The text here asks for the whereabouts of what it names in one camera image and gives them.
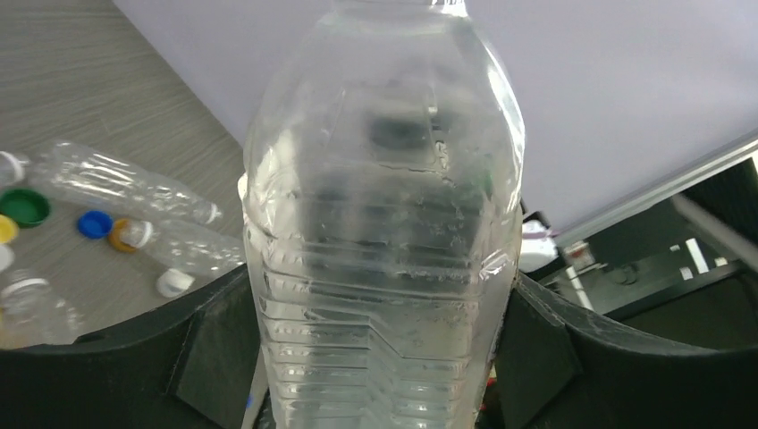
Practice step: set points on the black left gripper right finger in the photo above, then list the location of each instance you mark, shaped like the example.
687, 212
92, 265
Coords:
560, 365

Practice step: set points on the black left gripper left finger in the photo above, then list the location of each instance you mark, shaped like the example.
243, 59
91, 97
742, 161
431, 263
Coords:
187, 364

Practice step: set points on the tall clear juice bottle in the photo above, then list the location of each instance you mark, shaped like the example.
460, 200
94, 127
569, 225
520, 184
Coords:
383, 219

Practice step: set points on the clear bottle near right arm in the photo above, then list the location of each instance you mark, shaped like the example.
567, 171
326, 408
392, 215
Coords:
13, 168

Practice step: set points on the blue Pepsi label bottle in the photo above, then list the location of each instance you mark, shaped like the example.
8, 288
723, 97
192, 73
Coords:
187, 247

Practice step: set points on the yellow label bottle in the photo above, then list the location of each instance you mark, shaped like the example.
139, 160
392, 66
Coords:
33, 313

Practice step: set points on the yellow bottle cap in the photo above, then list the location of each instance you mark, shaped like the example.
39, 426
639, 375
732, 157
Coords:
9, 229

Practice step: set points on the green bottle cap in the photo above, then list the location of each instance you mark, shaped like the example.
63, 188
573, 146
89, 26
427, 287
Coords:
26, 207

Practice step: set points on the clear bottle behind Pepsi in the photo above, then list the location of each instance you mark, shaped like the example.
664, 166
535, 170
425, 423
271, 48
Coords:
84, 176

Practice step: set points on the white cap near yellow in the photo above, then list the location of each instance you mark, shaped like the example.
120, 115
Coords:
172, 283

